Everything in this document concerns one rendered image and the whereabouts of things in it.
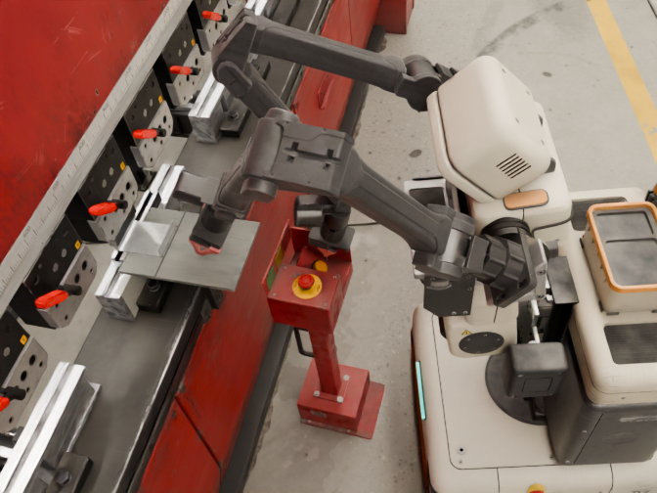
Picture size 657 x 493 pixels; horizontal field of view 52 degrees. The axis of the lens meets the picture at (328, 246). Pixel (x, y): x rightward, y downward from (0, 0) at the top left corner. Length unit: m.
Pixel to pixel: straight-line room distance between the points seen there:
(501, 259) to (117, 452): 0.83
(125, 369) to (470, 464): 0.97
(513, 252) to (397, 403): 1.28
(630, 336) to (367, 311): 1.16
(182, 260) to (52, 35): 0.53
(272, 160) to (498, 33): 2.90
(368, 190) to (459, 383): 1.27
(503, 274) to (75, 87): 0.79
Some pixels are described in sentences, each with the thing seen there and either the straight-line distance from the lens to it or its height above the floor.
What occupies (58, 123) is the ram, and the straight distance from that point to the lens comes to 1.24.
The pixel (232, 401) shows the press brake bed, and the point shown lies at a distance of 1.95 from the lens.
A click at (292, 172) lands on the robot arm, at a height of 1.55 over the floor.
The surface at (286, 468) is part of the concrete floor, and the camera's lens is 2.28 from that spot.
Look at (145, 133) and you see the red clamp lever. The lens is 1.41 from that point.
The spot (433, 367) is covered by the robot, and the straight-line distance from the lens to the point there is 2.08.
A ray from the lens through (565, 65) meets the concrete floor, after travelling 3.51.
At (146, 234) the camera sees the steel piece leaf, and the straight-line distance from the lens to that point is 1.54.
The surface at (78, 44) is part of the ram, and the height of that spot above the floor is 1.46.
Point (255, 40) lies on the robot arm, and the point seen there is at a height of 1.40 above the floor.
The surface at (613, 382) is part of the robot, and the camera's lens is 1.54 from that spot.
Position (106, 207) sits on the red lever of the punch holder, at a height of 1.23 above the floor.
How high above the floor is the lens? 2.13
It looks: 53 degrees down
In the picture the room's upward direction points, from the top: 8 degrees counter-clockwise
